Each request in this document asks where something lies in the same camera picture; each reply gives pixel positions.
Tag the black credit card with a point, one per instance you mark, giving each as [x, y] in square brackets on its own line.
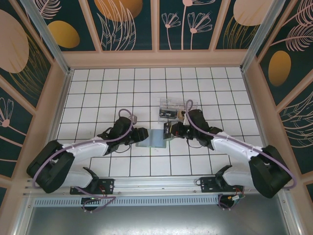
[167, 131]
[168, 115]

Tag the pale grey-blue card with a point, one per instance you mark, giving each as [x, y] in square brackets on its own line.
[155, 139]

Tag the clear acrylic card holder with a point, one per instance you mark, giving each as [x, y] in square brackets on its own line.
[171, 102]

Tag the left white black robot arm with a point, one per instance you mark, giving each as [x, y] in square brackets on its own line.
[85, 147]

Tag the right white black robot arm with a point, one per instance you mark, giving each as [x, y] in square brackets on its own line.
[232, 147]

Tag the tan cork cylinder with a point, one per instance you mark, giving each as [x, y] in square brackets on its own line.
[181, 115]

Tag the pale circle gold lines panel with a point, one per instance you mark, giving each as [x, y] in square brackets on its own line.
[234, 36]

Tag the grey metal sheet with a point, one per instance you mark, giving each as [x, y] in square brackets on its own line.
[156, 221]

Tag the dark panel with pink flower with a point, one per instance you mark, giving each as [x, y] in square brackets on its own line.
[12, 137]

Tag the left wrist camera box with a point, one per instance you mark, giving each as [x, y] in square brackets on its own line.
[140, 134]

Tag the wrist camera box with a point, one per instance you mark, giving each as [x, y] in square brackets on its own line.
[178, 129]
[140, 134]

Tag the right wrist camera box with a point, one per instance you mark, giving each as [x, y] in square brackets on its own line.
[178, 129]

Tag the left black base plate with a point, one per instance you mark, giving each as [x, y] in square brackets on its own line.
[107, 186]

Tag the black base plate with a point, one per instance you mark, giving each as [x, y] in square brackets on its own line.
[107, 186]
[207, 184]

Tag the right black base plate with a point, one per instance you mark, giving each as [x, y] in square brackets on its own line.
[207, 184]

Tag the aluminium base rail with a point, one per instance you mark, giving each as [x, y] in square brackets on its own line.
[156, 184]

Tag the pink flower wall panel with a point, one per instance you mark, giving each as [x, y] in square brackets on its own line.
[171, 36]

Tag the orange circle leaf wall panel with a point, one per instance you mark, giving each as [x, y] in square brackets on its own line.
[146, 36]

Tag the pink feather wall panel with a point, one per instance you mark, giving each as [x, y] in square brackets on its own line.
[300, 137]

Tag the gold oval feather wall panel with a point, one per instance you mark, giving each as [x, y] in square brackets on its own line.
[293, 73]

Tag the right aluminium corner post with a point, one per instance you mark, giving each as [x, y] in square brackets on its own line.
[262, 36]

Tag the aluminium corner post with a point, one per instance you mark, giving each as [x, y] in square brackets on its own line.
[50, 39]
[262, 36]

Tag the left aluminium corner post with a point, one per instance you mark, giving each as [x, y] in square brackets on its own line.
[50, 39]

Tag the large pale circle wall panel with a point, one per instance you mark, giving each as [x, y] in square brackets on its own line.
[14, 49]

